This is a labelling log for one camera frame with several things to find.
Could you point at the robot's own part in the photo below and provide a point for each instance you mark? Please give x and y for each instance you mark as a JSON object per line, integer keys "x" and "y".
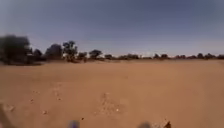
{"x": 74, "y": 124}
{"x": 145, "y": 125}

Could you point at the row of trees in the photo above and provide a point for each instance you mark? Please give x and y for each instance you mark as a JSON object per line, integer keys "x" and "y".
{"x": 15, "y": 48}

